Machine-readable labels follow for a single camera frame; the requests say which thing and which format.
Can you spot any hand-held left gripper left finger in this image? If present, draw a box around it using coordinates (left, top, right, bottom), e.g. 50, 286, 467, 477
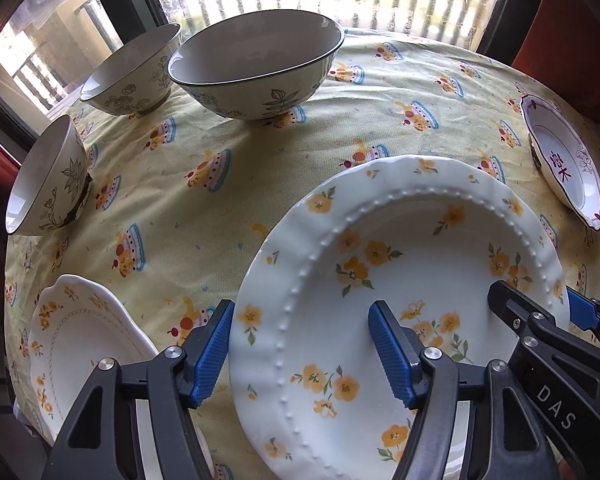
40, 299, 236, 480

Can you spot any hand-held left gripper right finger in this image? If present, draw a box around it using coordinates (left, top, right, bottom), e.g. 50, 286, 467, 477
369, 300, 563, 480

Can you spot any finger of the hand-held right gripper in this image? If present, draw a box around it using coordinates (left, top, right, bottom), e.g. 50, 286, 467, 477
567, 290, 600, 356
487, 280, 556, 342

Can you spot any large yellow flower plate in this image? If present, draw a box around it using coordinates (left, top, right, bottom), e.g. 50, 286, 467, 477
228, 156, 571, 480

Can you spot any large dark rimmed bowl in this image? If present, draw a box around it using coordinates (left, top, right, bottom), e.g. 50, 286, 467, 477
167, 10, 345, 121

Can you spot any yellow printed tablecloth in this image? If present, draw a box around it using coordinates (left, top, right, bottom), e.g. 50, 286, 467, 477
2, 27, 600, 480

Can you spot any small yellow flower plate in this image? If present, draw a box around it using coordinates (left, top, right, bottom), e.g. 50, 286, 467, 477
27, 274, 213, 480

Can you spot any red rimmed white plate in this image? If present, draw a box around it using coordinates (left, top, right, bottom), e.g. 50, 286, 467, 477
520, 94, 600, 232

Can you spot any small floral line bowl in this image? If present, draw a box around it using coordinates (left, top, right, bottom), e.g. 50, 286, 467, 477
6, 114, 92, 237

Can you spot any medium floral line bowl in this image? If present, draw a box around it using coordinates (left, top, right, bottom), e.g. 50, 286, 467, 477
79, 23, 182, 117

